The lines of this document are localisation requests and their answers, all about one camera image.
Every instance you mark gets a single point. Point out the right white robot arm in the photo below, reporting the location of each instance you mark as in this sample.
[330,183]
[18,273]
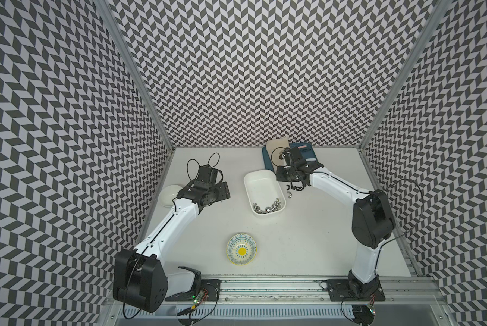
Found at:
[372,221]

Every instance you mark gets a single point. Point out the yellow patterned bowl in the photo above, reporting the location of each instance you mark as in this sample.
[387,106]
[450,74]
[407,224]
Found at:
[241,249]

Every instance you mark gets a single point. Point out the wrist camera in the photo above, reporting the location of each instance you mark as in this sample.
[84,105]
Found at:
[207,176]
[293,157]

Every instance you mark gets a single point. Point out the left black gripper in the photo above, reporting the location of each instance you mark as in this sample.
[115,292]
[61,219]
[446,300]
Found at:
[223,190]

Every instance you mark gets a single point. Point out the white storage box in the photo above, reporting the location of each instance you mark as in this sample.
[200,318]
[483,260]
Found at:
[262,188]

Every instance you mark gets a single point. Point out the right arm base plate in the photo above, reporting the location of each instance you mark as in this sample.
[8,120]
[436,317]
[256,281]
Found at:
[350,290]

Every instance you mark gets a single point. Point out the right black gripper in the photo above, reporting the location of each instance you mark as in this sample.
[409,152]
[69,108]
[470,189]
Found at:
[280,175]

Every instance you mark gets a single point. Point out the white round bowl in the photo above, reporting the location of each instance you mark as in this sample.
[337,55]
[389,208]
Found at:
[168,194]

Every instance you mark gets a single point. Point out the aluminium rail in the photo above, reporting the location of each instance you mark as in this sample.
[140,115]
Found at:
[324,290]

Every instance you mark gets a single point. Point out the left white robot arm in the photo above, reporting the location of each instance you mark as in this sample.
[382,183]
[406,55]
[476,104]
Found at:
[140,279]

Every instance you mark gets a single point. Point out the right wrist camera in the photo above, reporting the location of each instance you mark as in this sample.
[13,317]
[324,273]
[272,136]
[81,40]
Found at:
[293,157]

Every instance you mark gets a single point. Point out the teal tray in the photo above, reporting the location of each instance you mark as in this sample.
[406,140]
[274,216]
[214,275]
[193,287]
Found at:
[309,154]

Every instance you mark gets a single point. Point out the beige cloth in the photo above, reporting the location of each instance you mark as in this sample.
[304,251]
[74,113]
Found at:
[275,149]

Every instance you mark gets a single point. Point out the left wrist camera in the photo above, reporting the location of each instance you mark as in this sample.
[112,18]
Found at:
[207,176]

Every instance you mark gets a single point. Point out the silver wing nut pile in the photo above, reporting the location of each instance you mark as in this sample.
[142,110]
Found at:
[277,205]

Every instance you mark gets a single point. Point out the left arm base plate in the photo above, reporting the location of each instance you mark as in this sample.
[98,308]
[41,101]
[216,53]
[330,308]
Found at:
[212,287]

